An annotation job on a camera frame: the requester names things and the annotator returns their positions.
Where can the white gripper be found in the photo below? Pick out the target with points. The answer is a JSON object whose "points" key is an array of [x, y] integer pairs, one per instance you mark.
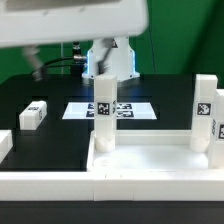
{"points": [[38, 22]]}

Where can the white desk top tray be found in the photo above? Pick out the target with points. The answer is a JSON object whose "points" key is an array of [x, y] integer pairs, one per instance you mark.
{"points": [[150, 150]]}

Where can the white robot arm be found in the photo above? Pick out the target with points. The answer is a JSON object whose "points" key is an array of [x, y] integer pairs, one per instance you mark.
{"points": [[119, 63]]}

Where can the fiducial marker sheet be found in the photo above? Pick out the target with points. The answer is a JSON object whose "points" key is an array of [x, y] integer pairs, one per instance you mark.
{"points": [[85, 110]]}

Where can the white block left edge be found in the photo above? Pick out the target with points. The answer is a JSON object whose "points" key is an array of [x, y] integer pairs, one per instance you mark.
{"points": [[6, 143]]}

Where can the white front barrier wall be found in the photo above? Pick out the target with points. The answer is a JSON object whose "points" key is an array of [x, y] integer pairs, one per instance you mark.
{"points": [[88, 186]]}

